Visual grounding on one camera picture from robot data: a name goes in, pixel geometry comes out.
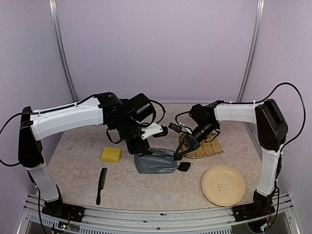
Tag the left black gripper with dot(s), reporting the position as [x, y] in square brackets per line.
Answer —
[142, 147]

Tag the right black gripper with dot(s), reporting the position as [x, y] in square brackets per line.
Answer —
[196, 145]

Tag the black clipper guard attachment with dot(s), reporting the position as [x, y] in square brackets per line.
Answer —
[184, 166]

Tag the grey zip pouch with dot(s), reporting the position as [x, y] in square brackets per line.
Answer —
[159, 161]

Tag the yellow sponge block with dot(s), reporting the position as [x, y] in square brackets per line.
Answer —
[112, 155]

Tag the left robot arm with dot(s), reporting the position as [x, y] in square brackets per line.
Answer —
[123, 115]

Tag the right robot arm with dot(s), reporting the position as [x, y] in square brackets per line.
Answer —
[271, 129]

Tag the woven bamboo tray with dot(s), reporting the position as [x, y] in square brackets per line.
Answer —
[206, 149]

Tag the black plastic comb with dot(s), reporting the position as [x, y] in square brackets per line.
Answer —
[101, 183]

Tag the beige round plate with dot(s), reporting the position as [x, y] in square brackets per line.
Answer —
[223, 186]

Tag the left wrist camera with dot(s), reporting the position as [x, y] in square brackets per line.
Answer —
[154, 130]

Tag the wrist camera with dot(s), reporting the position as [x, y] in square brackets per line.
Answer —
[177, 128]
[154, 130]

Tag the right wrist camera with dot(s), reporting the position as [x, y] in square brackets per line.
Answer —
[177, 128]

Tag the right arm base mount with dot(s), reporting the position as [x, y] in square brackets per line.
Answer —
[261, 206]

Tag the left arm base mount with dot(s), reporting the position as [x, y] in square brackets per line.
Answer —
[62, 210]

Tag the front aluminium rail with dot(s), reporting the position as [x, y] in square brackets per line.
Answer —
[98, 220]

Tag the left aluminium frame post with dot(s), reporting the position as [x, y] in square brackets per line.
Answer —
[61, 49]

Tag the aluminium frame post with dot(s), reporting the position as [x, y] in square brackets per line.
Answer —
[61, 49]
[252, 49]

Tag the right aluminium frame post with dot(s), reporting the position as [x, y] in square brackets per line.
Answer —
[252, 49]

